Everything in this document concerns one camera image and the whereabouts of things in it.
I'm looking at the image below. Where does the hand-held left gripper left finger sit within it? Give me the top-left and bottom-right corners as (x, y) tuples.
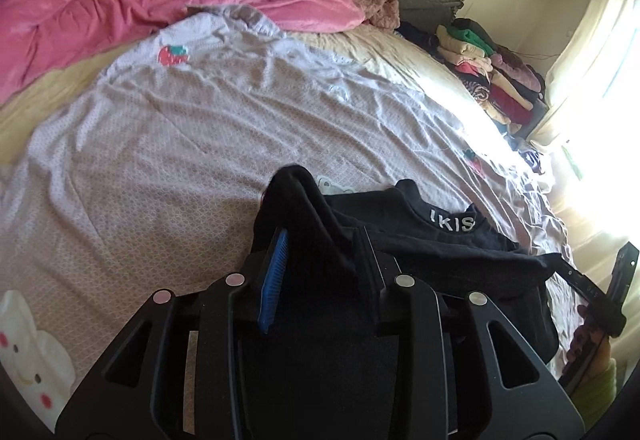
(55, 227), (290, 440)

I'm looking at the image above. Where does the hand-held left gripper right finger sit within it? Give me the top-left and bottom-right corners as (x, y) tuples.
(352, 227), (586, 440)

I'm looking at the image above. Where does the black sweatshirt with orange cuffs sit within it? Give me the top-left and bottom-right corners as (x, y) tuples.
(252, 164), (561, 440)

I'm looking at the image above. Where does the person's right forearm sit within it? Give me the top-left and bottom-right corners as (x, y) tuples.
(575, 355), (631, 436)

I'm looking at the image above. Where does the stack of folded clothes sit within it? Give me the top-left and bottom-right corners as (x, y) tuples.
(435, 18), (548, 138)

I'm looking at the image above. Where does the person's right hand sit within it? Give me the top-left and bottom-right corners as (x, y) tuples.
(565, 306), (614, 380)

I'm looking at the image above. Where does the lilac printed bed sheet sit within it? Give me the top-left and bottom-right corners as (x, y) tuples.
(0, 4), (576, 421)

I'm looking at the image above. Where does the crumpled purple garment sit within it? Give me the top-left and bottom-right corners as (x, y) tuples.
(517, 147), (551, 175)

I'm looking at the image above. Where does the pale curtain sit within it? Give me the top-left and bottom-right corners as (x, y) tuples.
(530, 0), (640, 241)

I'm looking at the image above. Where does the dark navy garment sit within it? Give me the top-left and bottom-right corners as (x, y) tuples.
(397, 21), (443, 55)

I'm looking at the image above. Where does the fluffy pink garment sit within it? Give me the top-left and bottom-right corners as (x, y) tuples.
(349, 0), (401, 30)

